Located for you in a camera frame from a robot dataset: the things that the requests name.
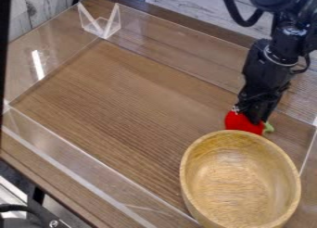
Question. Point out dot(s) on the clear acrylic enclosure walls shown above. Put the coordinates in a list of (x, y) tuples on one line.
[(112, 91)]

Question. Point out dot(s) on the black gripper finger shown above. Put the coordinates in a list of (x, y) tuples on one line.
[(256, 108)]

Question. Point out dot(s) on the black metal bracket with bolt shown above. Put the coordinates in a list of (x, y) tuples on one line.
[(49, 219)]

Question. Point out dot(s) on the red plush strawberry toy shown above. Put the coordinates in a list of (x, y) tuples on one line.
[(236, 121)]

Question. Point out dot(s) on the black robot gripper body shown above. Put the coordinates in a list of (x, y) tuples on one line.
[(268, 70)]

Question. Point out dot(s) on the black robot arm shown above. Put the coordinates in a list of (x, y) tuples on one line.
[(295, 27)]

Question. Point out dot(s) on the oval wooden bowl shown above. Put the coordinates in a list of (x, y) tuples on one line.
[(240, 181)]

